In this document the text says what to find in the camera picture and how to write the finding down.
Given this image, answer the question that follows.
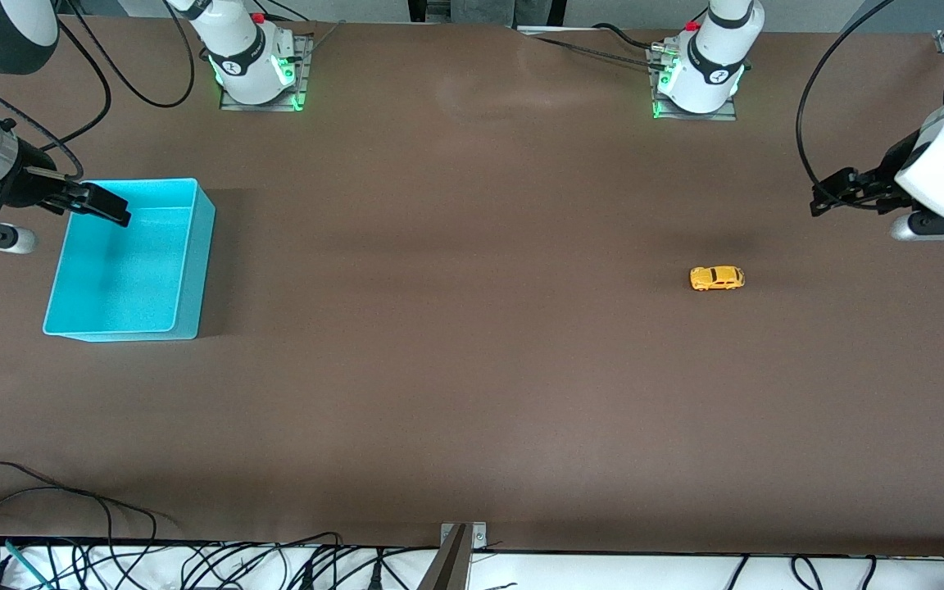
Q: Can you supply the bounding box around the yellow beetle toy car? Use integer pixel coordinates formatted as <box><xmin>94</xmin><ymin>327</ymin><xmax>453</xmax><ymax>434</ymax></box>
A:
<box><xmin>689</xmin><ymin>265</ymin><xmax>746</xmax><ymax>293</ymax></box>

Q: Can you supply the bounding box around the black corrugated conduit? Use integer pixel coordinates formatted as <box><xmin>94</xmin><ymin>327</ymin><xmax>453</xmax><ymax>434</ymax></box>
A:
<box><xmin>0</xmin><ymin>66</ymin><xmax>84</xmax><ymax>183</ymax></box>

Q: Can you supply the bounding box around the teal plastic bin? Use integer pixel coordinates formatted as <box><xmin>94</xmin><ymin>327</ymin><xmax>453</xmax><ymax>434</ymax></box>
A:
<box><xmin>43</xmin><ymin>178</ymin><xmax>216</xmax><ymax>342</ymax></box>

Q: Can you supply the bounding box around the brown table mat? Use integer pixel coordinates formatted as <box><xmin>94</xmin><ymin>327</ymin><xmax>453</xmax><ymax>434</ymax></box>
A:
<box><xmin>0</xmin><ymin>15</ymin><xmax>944</xmax><ymax>558</ymax></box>

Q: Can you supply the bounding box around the white lower ledge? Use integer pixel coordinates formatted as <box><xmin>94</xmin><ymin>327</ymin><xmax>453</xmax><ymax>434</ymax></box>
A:
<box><xmin>0</xmin><ymin>542</ymin><xmax>944</xmax><ymax>590</ymax></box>

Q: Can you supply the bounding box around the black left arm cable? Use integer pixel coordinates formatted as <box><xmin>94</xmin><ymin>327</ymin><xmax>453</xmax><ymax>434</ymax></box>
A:
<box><xmin>796</xmin><ymin>0</ymin><xmax>897</xmax><ymax>206</ymax></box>

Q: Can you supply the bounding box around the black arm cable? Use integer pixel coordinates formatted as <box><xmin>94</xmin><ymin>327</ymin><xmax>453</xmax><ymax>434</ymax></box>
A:
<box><xmin>54</xmin><ymin>0</ymin><xmax>196</xmax><ymax>108</ymax></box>
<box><xmin>796</xmin><ymin>0</ymin><xmax>897</xmax><ymax>206</ymax></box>

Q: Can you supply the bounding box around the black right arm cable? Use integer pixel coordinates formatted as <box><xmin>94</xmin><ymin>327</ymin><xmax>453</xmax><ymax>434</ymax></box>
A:
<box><xmin>54</xmin><ymin>0</ymin><xmax>196</xmax><ymax>108</ymax></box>

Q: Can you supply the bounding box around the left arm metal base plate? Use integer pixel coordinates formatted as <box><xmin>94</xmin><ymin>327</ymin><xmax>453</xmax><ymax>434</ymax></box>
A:
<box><xmin>648</xmin><ymin>45</ymin><xmax>739</xmax><ymax>122</ymax></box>

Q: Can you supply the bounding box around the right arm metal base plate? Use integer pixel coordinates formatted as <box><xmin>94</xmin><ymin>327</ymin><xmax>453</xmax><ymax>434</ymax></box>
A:
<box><xmin>220</xmin><ymin>33</ymin><xmax>313</xmax><ymax>111</ymax></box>

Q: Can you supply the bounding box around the black base cable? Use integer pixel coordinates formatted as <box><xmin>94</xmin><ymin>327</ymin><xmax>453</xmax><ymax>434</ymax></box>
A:
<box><xmin>591</xmin><ymin>22</ymin><xmax>661</xmax><ymax>52</ymax></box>

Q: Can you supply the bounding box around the long black looped cable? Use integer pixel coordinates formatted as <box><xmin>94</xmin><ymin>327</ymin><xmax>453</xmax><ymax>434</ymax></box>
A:
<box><xmin>0</xmin><ymin>461</ymin><xmax>160</xmax><ymax>590</ymax></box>

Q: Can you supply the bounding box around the thin grey cable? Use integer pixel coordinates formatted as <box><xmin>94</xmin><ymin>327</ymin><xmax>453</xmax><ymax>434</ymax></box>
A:
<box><xmin>521</xmin><ymin>33</ymin><xmax>655</xmax><ymax>70</ymax></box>

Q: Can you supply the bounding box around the black curved cable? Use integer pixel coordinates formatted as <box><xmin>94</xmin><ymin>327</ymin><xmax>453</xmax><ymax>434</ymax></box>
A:
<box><xmin>181</xmin><ymin>533</ymin><xmax>342</xmax><ymax>590</ymax></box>

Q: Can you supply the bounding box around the grey metal stand post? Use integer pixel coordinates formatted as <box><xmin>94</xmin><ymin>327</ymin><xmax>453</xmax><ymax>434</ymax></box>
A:
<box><xmin>416</xmin><ymin>524</ymin><xmax>473</xmax><ymax>590</ymax></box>

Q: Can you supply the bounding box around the grey metal bracket plate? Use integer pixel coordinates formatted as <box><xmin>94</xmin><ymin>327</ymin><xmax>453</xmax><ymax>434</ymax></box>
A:
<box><xmin>439</xmin><ymin>522</ymin><xmax>489</xmax><ymax>551</ymax></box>

